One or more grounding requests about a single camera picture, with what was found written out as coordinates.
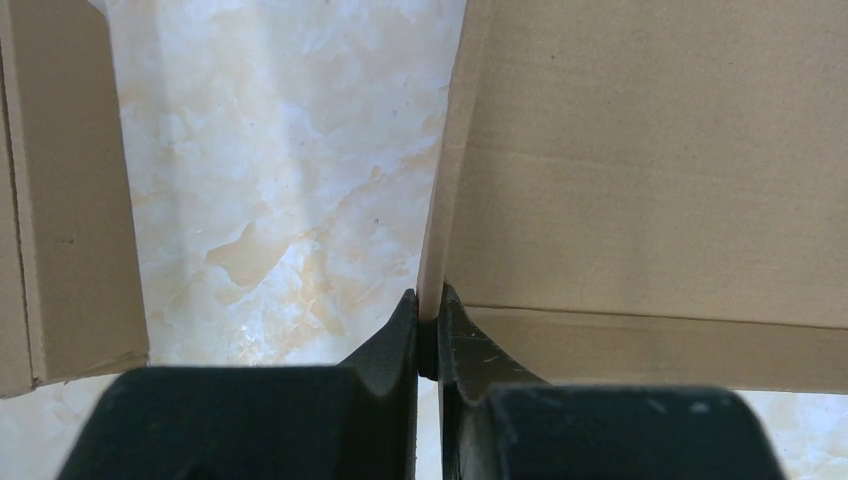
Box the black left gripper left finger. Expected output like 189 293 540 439
59 291 418 479

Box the cardboard box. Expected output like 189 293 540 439
1 1 149 398
417 1 847 393

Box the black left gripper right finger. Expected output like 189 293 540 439
437 286 784 479

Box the folded closed cardboard box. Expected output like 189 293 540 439
1 1 149 398

